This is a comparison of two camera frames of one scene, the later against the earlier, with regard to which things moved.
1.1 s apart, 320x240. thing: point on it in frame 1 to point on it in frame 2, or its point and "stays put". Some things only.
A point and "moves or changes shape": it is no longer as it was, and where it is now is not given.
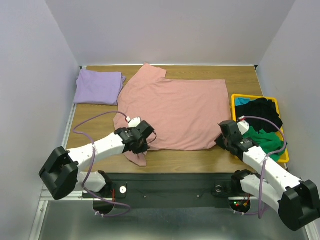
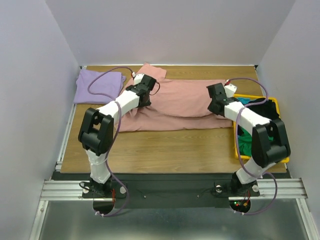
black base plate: x=165 y=190 stays put
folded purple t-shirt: x=96 y=87 stays put
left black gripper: x=144 y=149 to x=147 y=104
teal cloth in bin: x=240 y=101 stays put
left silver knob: x=123 y=189 stays put
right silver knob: x=218 y=188 stays put
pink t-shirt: x=186 y=114 moves or changes shape
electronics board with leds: x=241 y=206 stays put
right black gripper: x=222 y=141 to x=213 y=108
